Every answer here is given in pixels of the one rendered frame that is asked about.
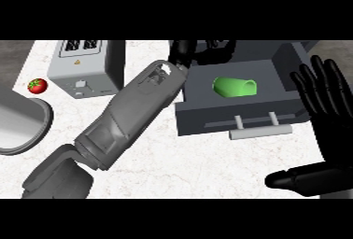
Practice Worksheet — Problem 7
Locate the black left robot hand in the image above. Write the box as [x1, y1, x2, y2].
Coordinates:
[166, 39, 237, 67]

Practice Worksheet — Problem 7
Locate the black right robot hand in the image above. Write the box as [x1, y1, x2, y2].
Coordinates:
[262, 54, 353, 198]

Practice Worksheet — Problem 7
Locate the green cup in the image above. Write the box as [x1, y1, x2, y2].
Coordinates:
[210, 77, 258, 98]

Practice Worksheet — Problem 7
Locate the dark grey open drawer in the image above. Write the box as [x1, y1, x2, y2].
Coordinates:
[174, 59, 309, 137]

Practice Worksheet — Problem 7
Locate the dark grey drawer front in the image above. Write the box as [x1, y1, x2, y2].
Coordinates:
[174, 98, 309, 137]

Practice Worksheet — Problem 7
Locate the pale grey toaster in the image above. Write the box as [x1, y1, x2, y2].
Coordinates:
[47, 39, 126, 100]

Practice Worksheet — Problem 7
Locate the red tomato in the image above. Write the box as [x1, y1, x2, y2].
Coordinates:
[26, 77, 50, 95]

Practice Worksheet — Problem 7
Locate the grey metal pot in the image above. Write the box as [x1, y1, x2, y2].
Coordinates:
[0, 86, 54, 157]

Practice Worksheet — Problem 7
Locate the pale grey drawer handle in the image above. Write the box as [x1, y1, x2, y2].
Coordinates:
[227, 111, 293, 140]

